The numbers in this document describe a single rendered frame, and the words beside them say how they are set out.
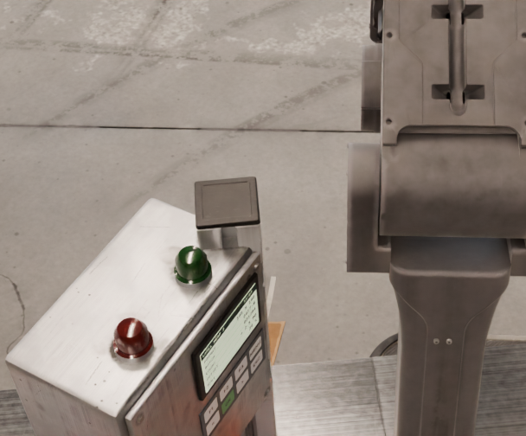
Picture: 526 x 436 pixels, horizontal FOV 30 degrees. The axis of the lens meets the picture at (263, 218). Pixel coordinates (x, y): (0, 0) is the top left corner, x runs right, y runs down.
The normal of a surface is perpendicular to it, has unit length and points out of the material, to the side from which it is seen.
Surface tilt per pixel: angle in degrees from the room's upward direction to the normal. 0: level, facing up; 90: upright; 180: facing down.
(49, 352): 0
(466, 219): 87
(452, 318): 79
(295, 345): 0
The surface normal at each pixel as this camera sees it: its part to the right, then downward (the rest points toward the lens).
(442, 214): -0.09, 0.62
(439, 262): -0.04, -0.80
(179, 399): 0.86, 0.35
